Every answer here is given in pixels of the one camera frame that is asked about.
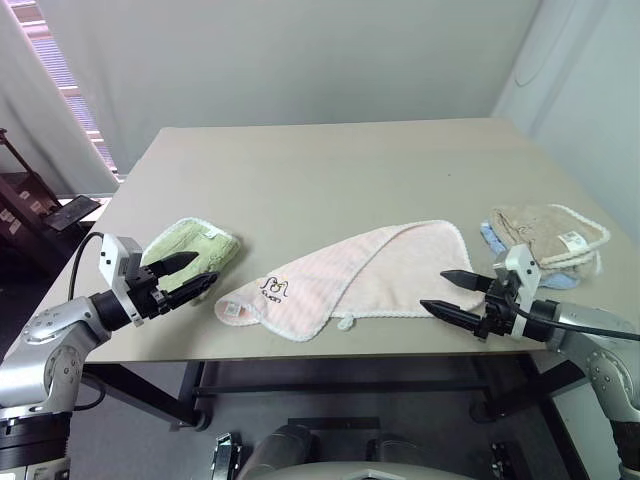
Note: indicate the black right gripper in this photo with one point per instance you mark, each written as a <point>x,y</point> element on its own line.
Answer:
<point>502,315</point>

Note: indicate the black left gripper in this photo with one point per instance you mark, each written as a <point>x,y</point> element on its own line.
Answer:
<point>147,295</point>

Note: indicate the pink towel with logo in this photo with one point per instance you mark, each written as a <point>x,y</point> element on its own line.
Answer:
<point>350,270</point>

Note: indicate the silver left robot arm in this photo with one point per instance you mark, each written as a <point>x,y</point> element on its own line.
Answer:
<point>55,320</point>

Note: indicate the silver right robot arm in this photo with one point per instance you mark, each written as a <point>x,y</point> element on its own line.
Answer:
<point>585,325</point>

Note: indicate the green folded towel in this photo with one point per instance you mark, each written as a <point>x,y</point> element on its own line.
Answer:
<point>210,245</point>

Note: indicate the blue folded towel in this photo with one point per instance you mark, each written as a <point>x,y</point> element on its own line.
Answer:
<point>492,240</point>

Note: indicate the beige folded towel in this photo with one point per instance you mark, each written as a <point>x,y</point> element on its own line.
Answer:
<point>540,225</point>

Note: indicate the black flat tablet device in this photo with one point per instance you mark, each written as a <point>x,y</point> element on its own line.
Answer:
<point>70,212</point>

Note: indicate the dark rounded robot leg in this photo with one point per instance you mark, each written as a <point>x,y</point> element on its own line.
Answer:
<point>282,445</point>
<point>400,447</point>

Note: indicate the black flat floor plate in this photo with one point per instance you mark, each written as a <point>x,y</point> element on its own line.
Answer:
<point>332,423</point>

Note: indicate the dark wooden shelf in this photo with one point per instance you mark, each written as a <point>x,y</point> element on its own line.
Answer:
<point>20,200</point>

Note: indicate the grey robot torso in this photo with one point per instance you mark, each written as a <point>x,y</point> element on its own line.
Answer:
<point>360,472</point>

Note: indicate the window blind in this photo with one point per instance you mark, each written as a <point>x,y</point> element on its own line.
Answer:
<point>55,65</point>

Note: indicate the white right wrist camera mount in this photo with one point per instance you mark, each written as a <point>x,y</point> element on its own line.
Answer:
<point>522,262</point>

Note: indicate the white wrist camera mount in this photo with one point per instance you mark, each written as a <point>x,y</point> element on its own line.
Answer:
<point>111,260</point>
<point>522,262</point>

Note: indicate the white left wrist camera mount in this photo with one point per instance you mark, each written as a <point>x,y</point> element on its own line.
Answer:
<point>111,260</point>

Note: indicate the black metal table frame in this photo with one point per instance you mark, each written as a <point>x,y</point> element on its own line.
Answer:
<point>325,372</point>

